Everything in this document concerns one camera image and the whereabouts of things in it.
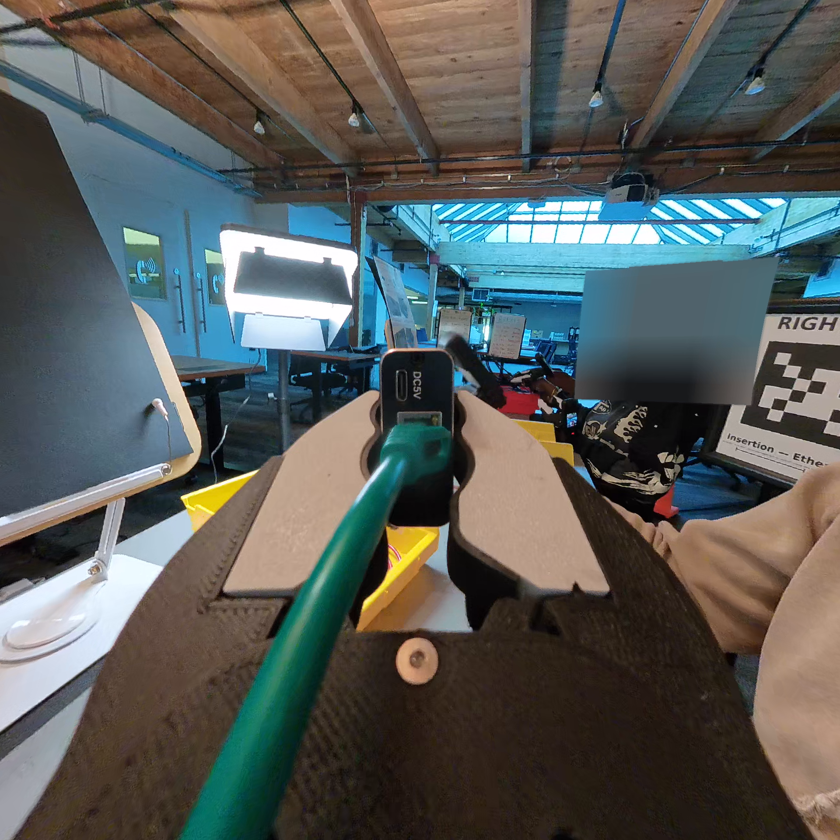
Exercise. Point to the grey ethernet adapter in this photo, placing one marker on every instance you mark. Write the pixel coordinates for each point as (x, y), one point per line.
(417, 387)

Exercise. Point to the orange cone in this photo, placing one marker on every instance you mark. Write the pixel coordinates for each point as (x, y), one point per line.
(668, 504)

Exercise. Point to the framed marker tag sign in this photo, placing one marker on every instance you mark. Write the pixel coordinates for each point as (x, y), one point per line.
(794, 394)

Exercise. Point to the person's right forearm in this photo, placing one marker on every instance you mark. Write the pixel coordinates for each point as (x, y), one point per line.
(754, 558)

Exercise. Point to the ceiling projector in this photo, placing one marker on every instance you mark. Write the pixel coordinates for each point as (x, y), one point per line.
(628, 193)

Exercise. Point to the whiteboard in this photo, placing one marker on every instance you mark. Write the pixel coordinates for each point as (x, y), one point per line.
(508, 334)
(454, 326)

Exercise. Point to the poster board on easel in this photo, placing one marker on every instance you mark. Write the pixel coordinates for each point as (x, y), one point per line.
(397, 302)

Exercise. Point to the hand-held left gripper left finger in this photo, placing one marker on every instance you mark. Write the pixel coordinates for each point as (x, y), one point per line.
(289, 525)

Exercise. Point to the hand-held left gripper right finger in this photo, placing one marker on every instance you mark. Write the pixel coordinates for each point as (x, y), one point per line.
(525, 525)

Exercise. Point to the yellow plastic bin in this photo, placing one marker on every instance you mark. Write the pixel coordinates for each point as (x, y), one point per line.
(216, 499)

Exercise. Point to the wooden desk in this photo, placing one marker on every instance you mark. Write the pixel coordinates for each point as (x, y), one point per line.
(334, 358)
(210, 367)

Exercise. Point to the green door sign panel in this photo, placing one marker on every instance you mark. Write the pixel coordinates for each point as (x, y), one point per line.
(214, 279)
(144, 262)

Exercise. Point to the black board on white stand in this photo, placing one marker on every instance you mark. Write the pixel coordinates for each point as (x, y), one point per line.
(65, 328)

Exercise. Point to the studio light panel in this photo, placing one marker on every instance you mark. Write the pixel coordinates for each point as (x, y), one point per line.
(289, 282)

